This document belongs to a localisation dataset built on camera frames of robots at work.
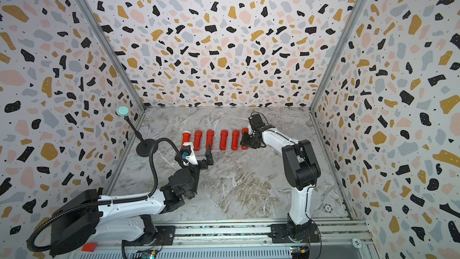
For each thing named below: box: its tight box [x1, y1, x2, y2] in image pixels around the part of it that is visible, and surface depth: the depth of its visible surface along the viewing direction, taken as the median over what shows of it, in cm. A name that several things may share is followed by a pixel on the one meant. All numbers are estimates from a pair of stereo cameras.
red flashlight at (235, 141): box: [231, 129, 241, 152], surface depth 105 cm
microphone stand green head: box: [116, 105, 156, 158], surface depth 99 cm
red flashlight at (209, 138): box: [205, 129, 215, 150], surface depth 108 cm
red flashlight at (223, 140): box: [219, 129, 229, 152], surface depth 105 cm
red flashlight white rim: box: [180, 130, 192, 148], surface depth 106 cm
